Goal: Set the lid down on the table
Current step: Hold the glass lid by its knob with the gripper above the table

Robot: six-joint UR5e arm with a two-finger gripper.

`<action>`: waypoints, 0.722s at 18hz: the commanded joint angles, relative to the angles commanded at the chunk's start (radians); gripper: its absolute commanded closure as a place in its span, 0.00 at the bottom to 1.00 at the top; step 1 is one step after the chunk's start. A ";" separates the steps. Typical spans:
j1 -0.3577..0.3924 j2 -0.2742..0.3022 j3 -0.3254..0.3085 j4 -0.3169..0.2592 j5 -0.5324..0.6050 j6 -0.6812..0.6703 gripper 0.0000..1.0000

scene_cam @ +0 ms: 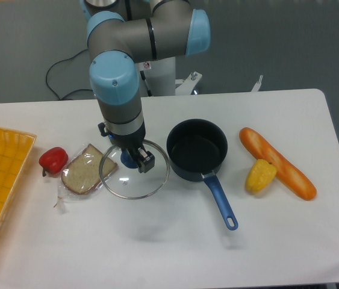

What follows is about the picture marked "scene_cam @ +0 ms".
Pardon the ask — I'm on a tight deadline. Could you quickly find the dark blue saucepan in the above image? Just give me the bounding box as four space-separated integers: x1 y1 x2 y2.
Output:
166 119 239 231

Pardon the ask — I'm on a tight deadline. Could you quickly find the orange baguette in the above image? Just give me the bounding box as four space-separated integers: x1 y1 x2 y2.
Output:
239 127 317 200

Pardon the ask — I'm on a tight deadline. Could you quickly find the red bell pepper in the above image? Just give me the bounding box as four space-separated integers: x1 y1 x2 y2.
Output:
39 147 69 177

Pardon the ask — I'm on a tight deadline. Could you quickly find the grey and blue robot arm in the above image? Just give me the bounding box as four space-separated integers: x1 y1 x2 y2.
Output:
80 1 211 173

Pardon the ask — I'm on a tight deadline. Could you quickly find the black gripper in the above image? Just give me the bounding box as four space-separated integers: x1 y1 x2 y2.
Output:
98 122 155 173

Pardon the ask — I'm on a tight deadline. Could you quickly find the wrapped bread slice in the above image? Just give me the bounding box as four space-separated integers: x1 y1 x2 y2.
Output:
55 144 118 207

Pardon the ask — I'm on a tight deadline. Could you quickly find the black cable on floor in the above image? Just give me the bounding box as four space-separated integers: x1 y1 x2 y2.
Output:
45 48 98 101

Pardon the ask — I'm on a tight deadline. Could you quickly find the glass lid with blue knob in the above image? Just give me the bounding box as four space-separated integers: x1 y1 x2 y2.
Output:
99 140 170 200

